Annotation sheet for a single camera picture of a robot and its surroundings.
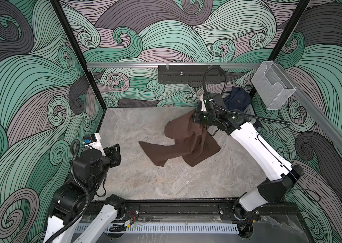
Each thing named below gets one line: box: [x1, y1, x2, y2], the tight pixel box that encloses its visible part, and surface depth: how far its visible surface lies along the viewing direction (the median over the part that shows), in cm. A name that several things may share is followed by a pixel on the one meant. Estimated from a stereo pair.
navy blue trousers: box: [223, 86, 252, 111], surface depth 113 cm
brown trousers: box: [138, 110, 222, 167], surface depth 87 cm
